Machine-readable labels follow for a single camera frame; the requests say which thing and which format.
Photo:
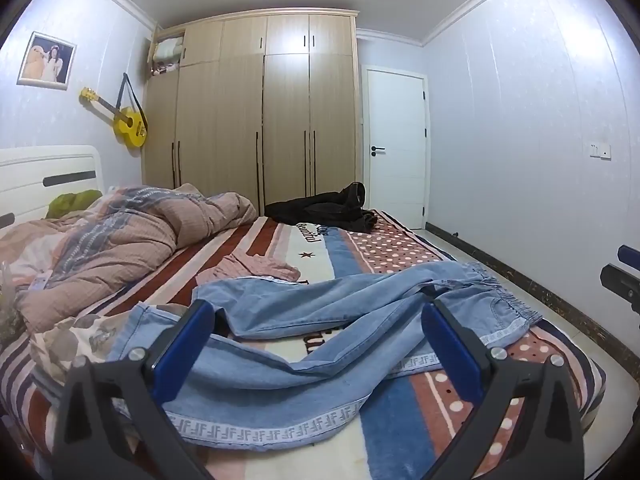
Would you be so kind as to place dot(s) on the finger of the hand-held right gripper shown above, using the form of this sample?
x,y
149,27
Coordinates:
x,y
622,285
630,254

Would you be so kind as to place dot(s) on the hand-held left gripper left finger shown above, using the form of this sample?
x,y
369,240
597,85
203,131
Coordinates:
x,y
175,355

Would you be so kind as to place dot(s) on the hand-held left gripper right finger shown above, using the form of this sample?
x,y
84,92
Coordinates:
x,y
452,347

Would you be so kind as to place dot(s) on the light blue denim pants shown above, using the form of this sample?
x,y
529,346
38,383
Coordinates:
x,y
300,320

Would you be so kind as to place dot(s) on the floral printed cloth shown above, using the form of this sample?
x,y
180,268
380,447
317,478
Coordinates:
x,y
75,335

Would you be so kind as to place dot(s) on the striped dotted printed blanket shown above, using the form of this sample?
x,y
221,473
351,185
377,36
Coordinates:
x,y
390,255

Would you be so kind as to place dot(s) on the pink crumpled cloth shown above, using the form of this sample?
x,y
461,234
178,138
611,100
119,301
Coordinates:
x,y
250,266

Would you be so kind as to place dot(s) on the pink patterned quilt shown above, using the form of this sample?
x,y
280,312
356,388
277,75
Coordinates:
x,y
125,240

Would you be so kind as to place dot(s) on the green pillow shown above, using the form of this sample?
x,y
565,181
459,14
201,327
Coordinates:
x,y
75,202

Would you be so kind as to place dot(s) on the white door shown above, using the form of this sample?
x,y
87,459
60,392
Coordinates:
x,y
397,170

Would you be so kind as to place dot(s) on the black clothing pile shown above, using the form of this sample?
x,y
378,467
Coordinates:
x,y
325,207

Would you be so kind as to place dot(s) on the yellow guitar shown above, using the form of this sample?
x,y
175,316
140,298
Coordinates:
x,y
127,127

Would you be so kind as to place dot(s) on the white bed headboard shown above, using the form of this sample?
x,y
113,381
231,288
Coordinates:
x,y
30,170

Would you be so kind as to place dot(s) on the light wooden wardrobe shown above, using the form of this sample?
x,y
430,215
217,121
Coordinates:
x,y
285,110

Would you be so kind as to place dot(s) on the folded bedding stack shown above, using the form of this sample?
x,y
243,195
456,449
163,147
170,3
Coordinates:
x,y
167,52

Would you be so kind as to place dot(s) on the white wall switch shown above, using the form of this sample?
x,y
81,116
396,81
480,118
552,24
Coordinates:
x,y
600,149

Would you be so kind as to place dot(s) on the framed wall photo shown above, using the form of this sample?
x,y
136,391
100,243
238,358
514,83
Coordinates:
x,y
46,61

